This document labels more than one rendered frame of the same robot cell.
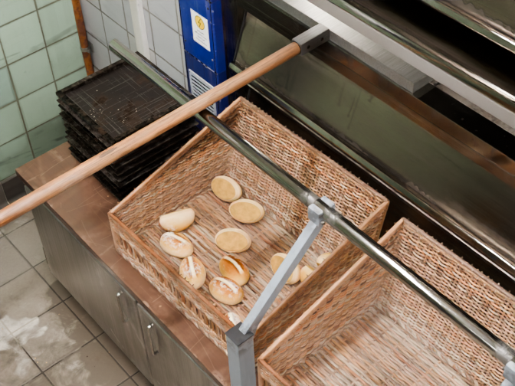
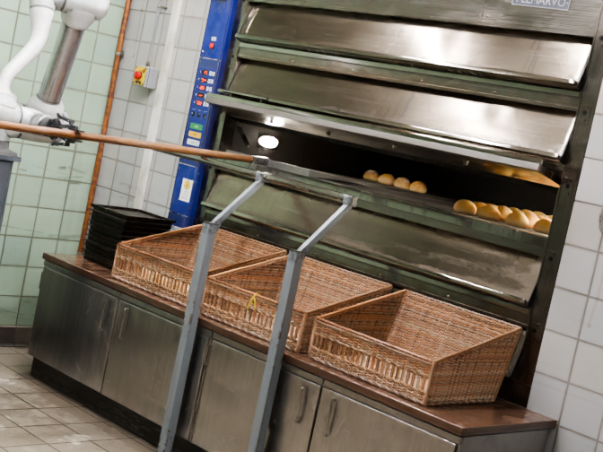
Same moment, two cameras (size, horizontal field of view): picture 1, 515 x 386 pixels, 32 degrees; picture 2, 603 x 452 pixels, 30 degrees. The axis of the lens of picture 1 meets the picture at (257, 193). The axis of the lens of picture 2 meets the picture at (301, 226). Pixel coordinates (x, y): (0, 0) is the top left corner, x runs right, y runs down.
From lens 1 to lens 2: 3.41 m
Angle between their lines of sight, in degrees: 41
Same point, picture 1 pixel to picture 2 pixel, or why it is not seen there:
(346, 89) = (271, 195)
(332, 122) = (260, 214)
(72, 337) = (34, 388)
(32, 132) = (24, 299)
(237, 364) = (205, 242)
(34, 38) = (54, 229)
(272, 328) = not seen: hidden behind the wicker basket
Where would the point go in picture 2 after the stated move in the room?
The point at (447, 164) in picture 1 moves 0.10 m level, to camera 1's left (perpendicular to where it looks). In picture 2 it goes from (321, 213) to (298, 208)
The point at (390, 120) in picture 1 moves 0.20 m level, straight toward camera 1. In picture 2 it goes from (293, 203) to (290, 205)
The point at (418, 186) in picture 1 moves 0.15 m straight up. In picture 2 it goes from (305, 230) to (312, 195)
